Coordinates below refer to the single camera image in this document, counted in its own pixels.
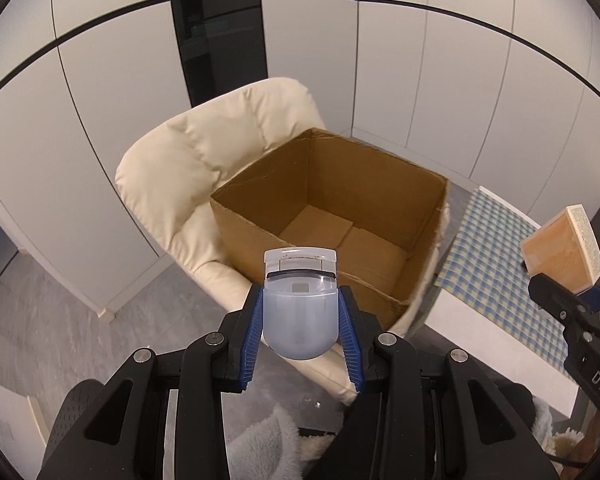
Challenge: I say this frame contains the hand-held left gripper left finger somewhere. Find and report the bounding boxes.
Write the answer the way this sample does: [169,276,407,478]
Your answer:
[37,282,266,480]

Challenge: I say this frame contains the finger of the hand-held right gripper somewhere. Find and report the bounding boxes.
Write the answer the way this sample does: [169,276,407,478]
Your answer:
[577,280,600,313]
[526,272,588,333]

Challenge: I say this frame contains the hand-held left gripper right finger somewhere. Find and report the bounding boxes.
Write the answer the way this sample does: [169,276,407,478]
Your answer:
[300,285,561,480]

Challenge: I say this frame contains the beige block with white face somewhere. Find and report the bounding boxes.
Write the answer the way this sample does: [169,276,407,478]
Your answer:
[520,204,600,297]

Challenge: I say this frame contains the translucent plastic eyelash curler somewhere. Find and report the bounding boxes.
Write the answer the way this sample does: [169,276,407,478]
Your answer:
[261,246,342,361]

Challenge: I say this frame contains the brown cardboard box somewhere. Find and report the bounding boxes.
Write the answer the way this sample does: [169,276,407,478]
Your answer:
[210,128,451,333]

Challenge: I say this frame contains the person's right forearm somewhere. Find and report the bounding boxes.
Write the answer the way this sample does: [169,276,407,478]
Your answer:
[577,400,600,471]

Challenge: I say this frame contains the blue yellow checkered tablecloth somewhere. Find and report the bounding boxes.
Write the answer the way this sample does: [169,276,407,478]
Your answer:
[437,190,591,385]

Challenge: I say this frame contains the blue checkered tablecloth table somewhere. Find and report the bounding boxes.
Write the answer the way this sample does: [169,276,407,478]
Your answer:
[420,185,581,421]

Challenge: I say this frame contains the cream fluffy seat cover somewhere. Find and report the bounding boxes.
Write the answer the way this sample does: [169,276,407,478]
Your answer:
[532,395,581,463]

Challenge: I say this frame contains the person's left leg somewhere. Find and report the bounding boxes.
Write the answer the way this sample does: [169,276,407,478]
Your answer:
[495,382,537,433]

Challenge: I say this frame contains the fluffy pale blue blanket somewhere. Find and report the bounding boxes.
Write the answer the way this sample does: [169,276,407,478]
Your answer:
[225,404,301,480]

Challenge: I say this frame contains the cream padded armchair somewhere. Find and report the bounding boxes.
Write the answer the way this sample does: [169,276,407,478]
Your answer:
[115,77,453,406]

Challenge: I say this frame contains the white wardrobe cabinets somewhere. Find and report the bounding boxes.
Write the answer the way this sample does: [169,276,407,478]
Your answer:
[0,0,600,321]

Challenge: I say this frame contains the dark glass cabinet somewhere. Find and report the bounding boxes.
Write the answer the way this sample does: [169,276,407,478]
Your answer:
[167,0,270,109]

